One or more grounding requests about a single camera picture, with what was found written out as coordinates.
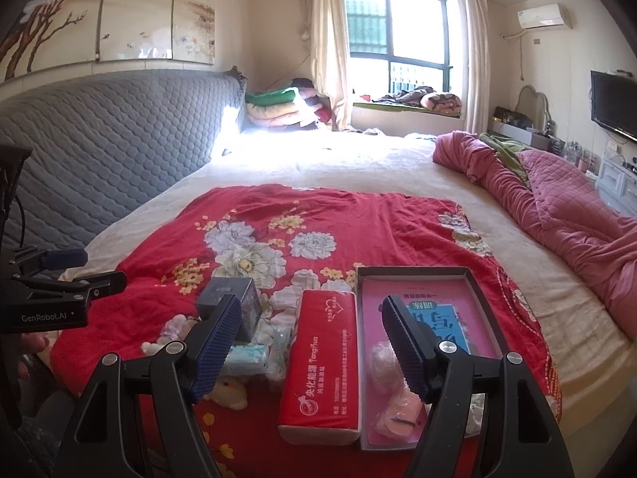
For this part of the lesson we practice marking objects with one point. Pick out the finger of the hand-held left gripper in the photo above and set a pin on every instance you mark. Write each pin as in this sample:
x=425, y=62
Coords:
x=99, y=284
x=64, y=258

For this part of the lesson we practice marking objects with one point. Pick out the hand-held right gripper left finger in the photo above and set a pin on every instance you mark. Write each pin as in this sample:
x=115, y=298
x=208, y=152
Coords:
x=216, y=348

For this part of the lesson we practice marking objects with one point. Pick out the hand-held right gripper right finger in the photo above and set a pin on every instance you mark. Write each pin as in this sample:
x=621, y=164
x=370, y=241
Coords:
x=405, y=348

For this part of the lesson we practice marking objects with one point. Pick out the clear bag pink puff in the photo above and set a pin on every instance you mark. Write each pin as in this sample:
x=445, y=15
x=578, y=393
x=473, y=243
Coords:
x=385, y=366

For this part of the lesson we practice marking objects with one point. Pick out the wet wipes pack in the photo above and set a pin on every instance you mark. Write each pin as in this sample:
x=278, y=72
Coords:
x=249, y=358

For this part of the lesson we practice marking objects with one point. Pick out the yellow plush chick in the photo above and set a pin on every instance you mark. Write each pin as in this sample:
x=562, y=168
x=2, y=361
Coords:
x=229, y=393

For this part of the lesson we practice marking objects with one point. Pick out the bagged beige plush toy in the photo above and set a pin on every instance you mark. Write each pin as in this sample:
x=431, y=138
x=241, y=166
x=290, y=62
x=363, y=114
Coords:
x=171, y=331

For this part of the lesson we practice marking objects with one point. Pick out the person's left hand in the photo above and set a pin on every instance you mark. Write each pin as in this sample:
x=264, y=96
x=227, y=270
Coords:
x=32, y=346

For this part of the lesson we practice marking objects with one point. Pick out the dark blue box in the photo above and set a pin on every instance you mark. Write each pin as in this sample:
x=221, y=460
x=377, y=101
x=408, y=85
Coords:
x=246, y=303

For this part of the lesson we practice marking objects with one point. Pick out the pink book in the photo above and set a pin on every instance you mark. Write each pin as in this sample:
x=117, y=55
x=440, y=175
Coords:
x=463, y=318

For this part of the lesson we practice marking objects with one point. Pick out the red tissue pack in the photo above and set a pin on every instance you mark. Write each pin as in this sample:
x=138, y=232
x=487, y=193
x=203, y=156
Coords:
x=318, y=358

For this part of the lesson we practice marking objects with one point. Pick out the grey quilted headboard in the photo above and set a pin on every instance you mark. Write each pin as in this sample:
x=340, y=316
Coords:
x=124, y=149

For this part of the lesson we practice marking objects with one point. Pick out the red floral blanket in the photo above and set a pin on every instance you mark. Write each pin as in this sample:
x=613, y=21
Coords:
x=348, y=224

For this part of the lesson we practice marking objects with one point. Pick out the pink quilt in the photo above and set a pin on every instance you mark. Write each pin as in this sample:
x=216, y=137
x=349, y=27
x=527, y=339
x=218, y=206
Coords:
x=562, y=219

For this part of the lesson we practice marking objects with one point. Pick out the green cloth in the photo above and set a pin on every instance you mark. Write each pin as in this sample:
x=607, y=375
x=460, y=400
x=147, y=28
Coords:
x=507, y=152

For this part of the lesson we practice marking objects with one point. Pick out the peach folded blanket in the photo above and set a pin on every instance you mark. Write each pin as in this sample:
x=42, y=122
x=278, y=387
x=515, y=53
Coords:
x=278, y=117

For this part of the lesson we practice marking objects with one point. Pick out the dressing table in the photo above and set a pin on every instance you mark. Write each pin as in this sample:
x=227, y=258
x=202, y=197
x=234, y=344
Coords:
x=517, y=134

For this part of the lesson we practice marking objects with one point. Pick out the green window seat mat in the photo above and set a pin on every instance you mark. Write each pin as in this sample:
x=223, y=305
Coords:
x=378, y=106

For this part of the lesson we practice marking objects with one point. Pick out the patterned cushion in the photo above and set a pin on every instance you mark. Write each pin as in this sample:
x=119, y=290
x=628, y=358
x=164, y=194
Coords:
x=443, y=103

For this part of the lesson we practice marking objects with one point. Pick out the dark cloth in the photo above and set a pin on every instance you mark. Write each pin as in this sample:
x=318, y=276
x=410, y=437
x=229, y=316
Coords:
x=408, y=95

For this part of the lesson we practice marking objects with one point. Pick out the green folded blanket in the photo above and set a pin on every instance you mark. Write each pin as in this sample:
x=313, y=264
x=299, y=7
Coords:
x=273, y=96

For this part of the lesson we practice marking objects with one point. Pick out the white cabinet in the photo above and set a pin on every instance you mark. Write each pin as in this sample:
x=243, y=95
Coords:
x=614, y=179

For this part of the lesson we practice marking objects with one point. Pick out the dressing table mirror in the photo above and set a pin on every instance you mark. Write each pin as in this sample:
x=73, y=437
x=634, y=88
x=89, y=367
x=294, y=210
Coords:
x=532, y=107

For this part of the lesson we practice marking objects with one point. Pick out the dark clothes pile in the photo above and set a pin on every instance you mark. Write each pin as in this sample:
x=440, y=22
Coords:
x=303, y=84

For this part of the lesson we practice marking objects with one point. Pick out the cream curtain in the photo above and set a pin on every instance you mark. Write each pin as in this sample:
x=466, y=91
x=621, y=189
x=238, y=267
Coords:
x=473, y=59
x=326, y=35

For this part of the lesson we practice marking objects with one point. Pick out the window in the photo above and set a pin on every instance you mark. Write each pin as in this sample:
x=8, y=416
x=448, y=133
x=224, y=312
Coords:
x=413, y=30

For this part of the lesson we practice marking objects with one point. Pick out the black television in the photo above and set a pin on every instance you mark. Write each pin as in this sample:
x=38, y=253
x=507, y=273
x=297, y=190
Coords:
x=614, y=104

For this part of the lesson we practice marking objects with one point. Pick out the white air conditioner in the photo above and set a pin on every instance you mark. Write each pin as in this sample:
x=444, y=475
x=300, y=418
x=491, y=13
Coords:
x=542, y=16

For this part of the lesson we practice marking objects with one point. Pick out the floral painted wall panel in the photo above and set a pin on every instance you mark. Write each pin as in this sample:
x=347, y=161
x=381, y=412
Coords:
x=134, y=10

